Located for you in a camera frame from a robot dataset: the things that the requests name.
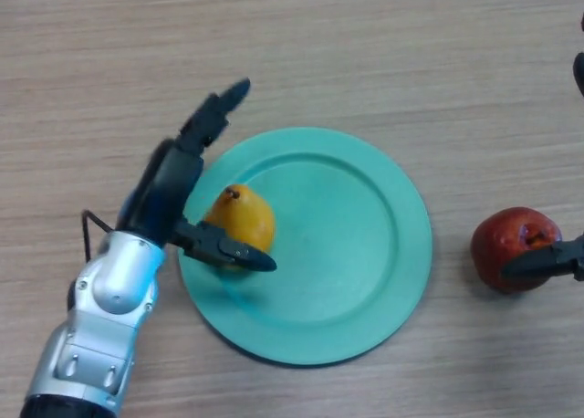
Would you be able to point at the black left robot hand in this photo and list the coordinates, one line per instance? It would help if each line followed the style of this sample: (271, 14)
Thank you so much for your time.
(164, 185)

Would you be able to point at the red apple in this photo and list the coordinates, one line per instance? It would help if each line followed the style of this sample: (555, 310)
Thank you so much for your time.
(497, 244)

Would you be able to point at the yellow pear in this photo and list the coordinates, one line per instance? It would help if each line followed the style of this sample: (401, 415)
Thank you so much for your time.
(248, 217)

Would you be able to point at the green round plate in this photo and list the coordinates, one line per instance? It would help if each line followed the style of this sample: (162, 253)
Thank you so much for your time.
(337, 263)

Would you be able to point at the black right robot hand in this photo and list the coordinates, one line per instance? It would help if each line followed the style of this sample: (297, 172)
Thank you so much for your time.
(538, 263)

